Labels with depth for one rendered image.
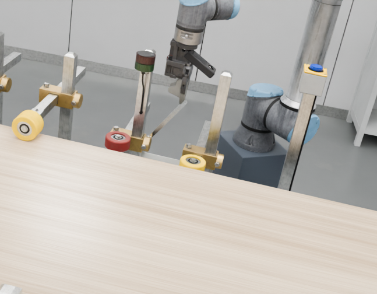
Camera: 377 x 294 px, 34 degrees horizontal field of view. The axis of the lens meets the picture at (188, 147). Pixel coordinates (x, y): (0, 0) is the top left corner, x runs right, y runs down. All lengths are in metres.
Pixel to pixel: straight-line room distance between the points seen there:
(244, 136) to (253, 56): 2.04
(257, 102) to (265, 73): 2.11
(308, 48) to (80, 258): 1.37
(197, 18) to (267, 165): 0.99
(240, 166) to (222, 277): 1.25
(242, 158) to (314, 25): 0.63
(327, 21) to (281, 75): 2.34
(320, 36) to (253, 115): 0.46
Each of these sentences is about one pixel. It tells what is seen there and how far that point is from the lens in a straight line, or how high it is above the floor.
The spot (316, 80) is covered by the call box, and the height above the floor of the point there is 1.20.
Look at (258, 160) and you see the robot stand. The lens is 2.68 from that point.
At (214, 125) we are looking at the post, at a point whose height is 0.97.
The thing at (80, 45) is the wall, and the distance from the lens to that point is 4.84.
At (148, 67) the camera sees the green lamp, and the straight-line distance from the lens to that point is 1.89.
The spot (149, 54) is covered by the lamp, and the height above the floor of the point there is 1.17.
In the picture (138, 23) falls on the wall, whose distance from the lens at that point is 4.69.
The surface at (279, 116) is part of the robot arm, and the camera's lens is 2.56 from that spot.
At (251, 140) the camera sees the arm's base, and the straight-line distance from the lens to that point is 2.70.
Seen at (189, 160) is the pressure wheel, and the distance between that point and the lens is 1.89.
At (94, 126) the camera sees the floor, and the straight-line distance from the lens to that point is 4.03.
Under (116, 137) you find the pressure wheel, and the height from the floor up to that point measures 0.91.
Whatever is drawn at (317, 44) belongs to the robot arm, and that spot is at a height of 1.14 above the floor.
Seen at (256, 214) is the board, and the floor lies 0.90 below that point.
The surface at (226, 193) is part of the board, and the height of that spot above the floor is 0.90.
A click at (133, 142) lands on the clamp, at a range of 2.05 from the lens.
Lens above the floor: 1.80
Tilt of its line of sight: 27 degrees down
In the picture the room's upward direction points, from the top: 10 degrees clockwise
